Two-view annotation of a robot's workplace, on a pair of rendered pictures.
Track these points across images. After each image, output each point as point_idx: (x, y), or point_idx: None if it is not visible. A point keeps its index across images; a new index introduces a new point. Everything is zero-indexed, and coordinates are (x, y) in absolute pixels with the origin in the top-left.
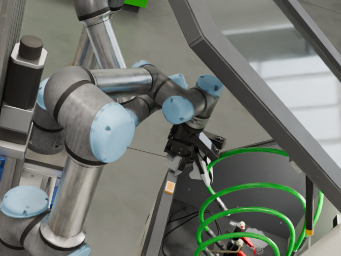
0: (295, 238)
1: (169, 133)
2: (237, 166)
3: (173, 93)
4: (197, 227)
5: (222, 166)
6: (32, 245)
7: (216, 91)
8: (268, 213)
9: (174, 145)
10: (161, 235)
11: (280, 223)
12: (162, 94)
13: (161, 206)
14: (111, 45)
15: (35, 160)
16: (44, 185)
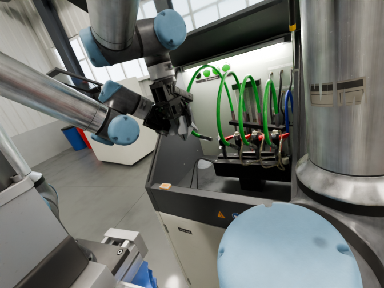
0: (208, 146)
1: (155, 114)
2: (168, 143)
3: (150, 19)
4: (191, 187)
5: (164, 151)
6: None
7: None
8: (192, 152)
9: (174, 104)
10: (210, 191)
11: (198, 150)
12: (144, 27)
13: (182, 191)
14: (22, 63)
15: None
16: None
